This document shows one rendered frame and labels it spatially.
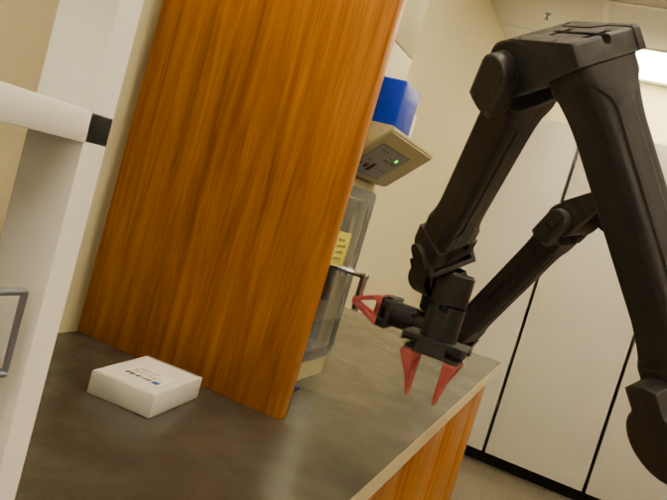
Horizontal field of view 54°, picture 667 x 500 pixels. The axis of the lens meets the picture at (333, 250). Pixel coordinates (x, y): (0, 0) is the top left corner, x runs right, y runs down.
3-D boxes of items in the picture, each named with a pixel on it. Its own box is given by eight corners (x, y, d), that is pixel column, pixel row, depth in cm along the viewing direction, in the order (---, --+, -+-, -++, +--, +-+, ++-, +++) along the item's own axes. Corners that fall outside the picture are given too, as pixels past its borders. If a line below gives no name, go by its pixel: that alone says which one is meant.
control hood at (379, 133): (323, 163, 126) (337, 112, 125) (376, 185, 156) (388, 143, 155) (378, 178, 122) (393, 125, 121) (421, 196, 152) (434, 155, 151)
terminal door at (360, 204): (267, 370, 130) (324, 174, 127) (328, 353, 158) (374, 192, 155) (271, 372, 129) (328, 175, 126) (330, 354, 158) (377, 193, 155)
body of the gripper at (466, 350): (409, 336, 107) (422, 294, 107) (469, 358, 103) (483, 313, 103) (398, 340, 101) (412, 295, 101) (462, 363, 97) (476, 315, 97)
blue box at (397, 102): (346, 116, 127) (359, 70, 127) (363, 127, 137) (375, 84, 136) (394, 127, 124) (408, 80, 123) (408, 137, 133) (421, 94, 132)
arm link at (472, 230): (514, 80, 62) (604, 53, 65) (483, 39, 64) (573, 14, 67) (417, 280, 99) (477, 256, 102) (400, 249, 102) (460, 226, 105)
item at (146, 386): (85, 392, 106) (91, 369, 106) (141, 375, 121) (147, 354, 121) (148, 419, 103) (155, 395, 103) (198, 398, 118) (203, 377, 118)
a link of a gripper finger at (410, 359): (399, 385, 108) (415, 330, 107) (441, 401, 105) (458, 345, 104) (386, 392, 101) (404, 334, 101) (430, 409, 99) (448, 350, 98)
